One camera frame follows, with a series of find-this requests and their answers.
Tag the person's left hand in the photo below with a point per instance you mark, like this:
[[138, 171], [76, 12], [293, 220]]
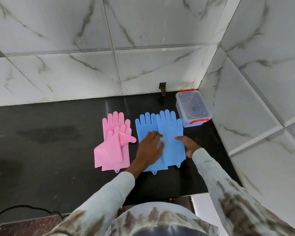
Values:
[[146, 152]]

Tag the person's right hand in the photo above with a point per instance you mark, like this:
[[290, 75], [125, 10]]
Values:
[[192, 147]]

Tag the person's right fingers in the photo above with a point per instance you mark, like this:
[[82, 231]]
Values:
[[181, 139]]

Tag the person's left thumb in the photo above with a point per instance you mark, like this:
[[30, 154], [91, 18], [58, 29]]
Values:
[[161, 149]]

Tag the blue silicone glove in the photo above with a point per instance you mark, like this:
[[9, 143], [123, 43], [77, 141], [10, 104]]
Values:
[[170, 130], [143, 126]]

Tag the person's right forearm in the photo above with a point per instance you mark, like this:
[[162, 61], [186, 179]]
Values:
[[226, 189]]

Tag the person's left forearm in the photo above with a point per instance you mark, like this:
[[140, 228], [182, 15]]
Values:
[[100, 203]]

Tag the clear plastic box orange clips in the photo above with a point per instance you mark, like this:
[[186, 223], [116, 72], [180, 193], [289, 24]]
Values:
[[193, 108]]

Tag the pink silicone glove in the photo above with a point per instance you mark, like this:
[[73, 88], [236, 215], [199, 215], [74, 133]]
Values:
[[109, 151], [115, 121]]

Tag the person's patterned shirt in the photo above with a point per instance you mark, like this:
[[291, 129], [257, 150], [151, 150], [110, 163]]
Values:
[[162, 216]]

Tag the metal wall bracket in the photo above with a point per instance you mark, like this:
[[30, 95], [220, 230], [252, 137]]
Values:
[[163, 88]]

